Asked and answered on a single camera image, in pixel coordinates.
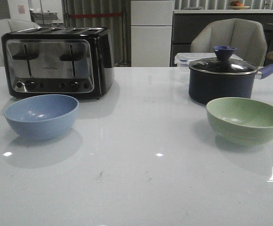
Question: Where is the blue bowl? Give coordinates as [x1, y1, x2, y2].
[4, 94, 79, 140]

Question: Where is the glass lid with blue knob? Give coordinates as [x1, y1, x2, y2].
[189, 45, 258, 75]

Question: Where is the green bowl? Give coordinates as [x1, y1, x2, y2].
[206, 97, 273, 146]

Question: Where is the white refrigerator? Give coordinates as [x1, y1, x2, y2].
[131, 0, 174, 67]

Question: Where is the plate of fruit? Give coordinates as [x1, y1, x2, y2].
[228, 0, 250, 10]

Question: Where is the clear plastic food container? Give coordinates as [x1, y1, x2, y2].
[174, 53, 216, 67]

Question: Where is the black and steel toaster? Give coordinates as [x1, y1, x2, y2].
[1, 27, 114, 99]

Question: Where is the dark blue saucepan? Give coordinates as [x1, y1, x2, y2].
[189, 61, 273, 105]

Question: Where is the beige chair right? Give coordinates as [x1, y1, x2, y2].
[190, 18, 267, 66]

